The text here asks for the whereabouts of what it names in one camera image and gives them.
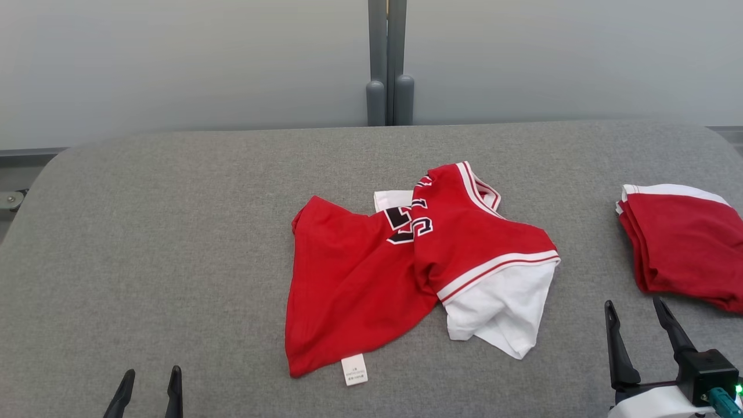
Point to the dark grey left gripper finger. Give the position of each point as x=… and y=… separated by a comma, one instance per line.
x=174, y=397
x=119, y=400

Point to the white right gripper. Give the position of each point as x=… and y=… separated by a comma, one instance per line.
x=650, y=403

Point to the red shorts with white stripes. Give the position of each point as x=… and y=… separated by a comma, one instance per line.
x=685, y=244

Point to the red jersey with white sleeves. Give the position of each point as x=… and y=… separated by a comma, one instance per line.
x=348, y=290

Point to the round metal floor disc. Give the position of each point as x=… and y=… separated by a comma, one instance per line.
x=10, y=200

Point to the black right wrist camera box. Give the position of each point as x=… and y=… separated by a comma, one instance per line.
x=708, y=374

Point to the teal right camera connector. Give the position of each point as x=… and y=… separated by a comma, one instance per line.
x=725, y=403

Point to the grey partition post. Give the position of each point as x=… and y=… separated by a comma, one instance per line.
x=400, y=69
x=376, y=69

